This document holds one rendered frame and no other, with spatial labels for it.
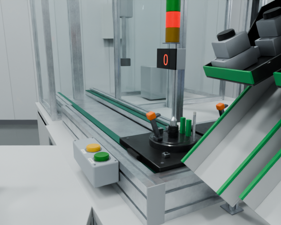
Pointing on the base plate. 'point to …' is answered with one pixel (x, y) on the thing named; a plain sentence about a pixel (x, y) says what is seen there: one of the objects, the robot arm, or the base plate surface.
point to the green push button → (101, 156)
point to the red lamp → (172, 19)
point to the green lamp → (173, 6)
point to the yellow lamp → (172, 35)
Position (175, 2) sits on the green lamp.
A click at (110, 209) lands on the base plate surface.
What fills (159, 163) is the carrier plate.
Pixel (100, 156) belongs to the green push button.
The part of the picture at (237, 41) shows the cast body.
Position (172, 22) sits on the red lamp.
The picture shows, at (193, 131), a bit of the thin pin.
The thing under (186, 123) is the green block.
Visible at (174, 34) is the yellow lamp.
